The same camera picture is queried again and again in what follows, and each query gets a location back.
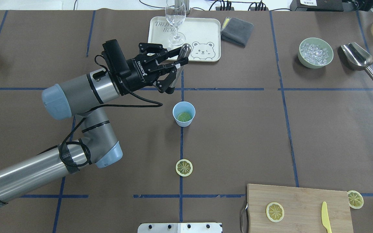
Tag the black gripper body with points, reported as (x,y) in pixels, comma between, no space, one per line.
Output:
(137,75)

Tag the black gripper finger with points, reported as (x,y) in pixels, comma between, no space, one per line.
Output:
(167,76)
(150,52)

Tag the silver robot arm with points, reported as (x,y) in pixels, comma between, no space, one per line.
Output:
(51,132)

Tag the light blue plastic cup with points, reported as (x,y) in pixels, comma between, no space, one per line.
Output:
(183,107)

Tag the lemon slice on table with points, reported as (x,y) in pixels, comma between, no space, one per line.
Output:
(184,167)

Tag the lemon slice beside board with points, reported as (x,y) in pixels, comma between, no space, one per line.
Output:
(355,199)

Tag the clear wine glass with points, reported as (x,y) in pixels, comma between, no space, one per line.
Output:
(175,13)

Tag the cream bear tray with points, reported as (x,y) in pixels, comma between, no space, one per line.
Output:
(203,34)

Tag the grey folded cloth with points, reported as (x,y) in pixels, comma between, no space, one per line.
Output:
(236,31)

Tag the green bowl of ice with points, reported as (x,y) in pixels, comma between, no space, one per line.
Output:
(315,53)

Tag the wooden cutting board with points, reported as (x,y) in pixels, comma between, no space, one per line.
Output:
(302,209)

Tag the metal ice scoop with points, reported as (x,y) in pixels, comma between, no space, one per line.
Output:
(358,58)

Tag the yellow plastic knife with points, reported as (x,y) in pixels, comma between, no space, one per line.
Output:
(325,217)

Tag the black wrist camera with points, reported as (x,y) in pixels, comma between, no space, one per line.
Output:
(115,59)

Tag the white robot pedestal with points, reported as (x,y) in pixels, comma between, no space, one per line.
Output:
(194,227)

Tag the metal board handle loop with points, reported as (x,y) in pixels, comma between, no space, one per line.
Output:
(243,213)

